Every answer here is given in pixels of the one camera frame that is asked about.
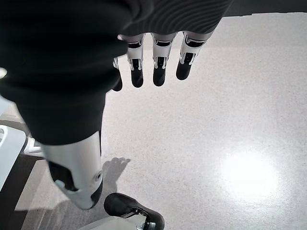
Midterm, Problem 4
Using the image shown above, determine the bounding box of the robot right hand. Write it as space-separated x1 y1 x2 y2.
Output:
0 0 235 211

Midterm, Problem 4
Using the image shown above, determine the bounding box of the robot right leg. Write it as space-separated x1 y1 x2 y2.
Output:
81 192 165 230

